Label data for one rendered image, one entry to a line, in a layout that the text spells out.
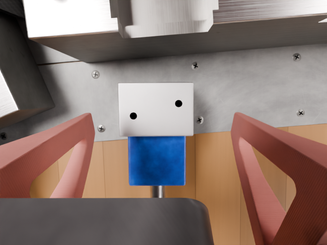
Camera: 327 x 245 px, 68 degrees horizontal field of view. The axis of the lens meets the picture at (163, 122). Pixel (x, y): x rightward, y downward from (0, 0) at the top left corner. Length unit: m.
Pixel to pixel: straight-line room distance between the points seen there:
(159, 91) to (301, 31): 0.10
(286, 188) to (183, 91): 0.15
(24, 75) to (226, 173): 0.19
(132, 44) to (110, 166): 0.12
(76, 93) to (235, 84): 0.14
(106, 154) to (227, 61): 0.14
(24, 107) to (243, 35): 0.15
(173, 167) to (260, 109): 0.10
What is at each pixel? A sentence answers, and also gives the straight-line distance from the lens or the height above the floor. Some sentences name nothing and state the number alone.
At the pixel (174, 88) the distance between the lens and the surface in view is 0.16.
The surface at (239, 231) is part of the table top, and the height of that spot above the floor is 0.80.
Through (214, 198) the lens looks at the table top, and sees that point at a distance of 0.24.
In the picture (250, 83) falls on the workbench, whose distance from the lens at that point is 0.23.
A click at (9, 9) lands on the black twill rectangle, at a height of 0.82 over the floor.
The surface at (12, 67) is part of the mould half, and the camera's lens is 0.20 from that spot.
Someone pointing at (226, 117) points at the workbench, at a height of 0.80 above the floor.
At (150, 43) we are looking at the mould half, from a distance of 0.16.
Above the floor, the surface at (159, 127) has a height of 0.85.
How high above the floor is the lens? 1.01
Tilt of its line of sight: 84 degrees down
